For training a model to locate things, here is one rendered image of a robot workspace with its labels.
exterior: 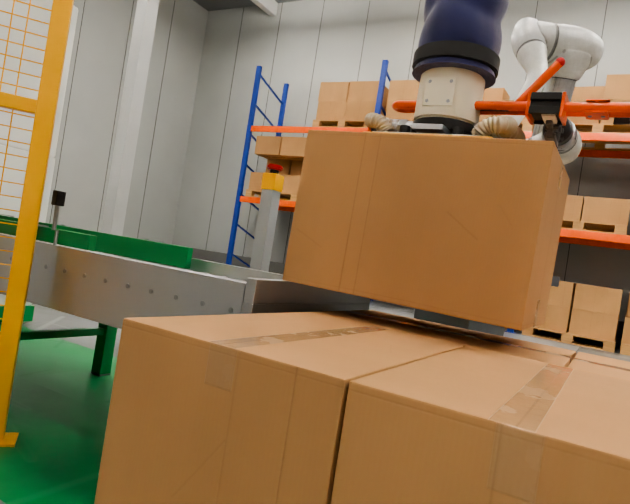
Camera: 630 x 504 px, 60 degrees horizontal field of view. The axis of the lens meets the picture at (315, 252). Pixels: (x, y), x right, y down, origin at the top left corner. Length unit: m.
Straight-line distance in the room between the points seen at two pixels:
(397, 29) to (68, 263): 10.50
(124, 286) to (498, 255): 0.98
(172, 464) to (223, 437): 0.10
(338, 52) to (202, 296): 10.99
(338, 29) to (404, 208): 11.21
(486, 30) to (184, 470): 1.21
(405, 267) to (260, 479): 0.67
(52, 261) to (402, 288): 1.08
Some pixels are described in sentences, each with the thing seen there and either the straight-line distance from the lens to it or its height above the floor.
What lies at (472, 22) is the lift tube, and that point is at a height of 1.32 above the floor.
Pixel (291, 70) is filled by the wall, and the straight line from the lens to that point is 12.65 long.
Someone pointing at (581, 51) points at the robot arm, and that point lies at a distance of 2.23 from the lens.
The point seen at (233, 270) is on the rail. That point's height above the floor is 0.58.
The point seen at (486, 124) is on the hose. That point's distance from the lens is 1.37.
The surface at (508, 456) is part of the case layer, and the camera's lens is 0.64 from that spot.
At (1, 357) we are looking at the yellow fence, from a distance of 1.84.
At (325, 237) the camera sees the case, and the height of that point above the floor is 0.74.
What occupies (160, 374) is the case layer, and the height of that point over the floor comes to 0.48.
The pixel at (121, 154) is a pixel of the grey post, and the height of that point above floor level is 1.24.
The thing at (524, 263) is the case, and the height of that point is 0.74.
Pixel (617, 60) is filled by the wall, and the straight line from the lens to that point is 10.60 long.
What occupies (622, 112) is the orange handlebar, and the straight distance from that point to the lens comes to 1.47.
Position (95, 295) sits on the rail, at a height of 0.48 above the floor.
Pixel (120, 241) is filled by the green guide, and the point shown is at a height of 0.62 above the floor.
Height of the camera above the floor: 0.69
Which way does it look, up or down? level
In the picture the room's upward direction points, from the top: 9 degrees clockwise
